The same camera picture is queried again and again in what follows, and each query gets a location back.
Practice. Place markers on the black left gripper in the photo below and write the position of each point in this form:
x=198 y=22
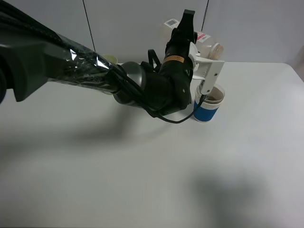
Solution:
x=176 y=61

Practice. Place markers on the clear plastic drink bottle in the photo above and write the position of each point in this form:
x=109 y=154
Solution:
x=207 y=46

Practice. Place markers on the blue sleeved clear cup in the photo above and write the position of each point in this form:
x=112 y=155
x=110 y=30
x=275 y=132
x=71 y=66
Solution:
x=210 y=105

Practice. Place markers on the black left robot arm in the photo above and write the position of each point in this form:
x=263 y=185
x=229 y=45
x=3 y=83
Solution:
x=31 y=54

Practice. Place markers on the pale green plastic cup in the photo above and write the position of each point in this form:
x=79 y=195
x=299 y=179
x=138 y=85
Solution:
x=110 y=58

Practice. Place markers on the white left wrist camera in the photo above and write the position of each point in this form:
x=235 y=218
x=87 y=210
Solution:
x=206 y=69

